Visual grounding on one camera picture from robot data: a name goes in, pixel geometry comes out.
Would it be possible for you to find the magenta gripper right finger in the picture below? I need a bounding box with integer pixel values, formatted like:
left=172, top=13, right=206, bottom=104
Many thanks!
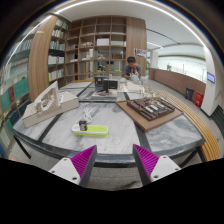
left=132, top=144, right=180, bottom=185

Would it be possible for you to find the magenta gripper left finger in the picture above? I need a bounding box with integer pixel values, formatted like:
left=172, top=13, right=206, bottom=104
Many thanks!
left=49, top=145, right=97, bottom=187

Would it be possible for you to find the white green power strip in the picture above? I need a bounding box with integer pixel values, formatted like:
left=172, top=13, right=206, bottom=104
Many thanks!
left=72, top=124, right=109, bottom=137

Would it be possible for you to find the brown wooden model board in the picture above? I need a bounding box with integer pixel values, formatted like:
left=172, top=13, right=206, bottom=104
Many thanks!
left=117, top=97, right=183, bottom=132

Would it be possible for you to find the curved wooden bench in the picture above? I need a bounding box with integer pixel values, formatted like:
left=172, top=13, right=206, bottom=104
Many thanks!
left=156, top=89, right=221, bottom=161

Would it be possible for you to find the white architectural model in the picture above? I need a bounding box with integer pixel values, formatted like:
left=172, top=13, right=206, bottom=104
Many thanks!
left=22, top=81, right=79, bottom=128

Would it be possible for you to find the dark grey bin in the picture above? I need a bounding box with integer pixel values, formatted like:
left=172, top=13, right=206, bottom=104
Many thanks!
left=185, top=87, right=194, bottom=101

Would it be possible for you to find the black box on table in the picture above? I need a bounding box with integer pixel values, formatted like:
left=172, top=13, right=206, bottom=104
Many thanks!
left=94, top=76, right=118, bottom=92

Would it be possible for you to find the seated person in grey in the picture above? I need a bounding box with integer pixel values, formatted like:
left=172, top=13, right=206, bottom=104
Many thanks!
left=121, top=56, right=142, bottom=82

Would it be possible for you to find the wooden bookshelf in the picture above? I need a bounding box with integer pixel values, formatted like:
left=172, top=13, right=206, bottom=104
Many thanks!
left=28, top=15, right=147, bottom=99

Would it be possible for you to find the white coiled cable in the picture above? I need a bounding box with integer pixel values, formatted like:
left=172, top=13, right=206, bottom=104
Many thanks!
left=81, top=105, right=94, bottom=125

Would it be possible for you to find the blue wall screen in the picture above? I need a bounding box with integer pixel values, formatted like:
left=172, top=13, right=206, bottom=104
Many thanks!
left=207, top=72, right=215, bottom=83

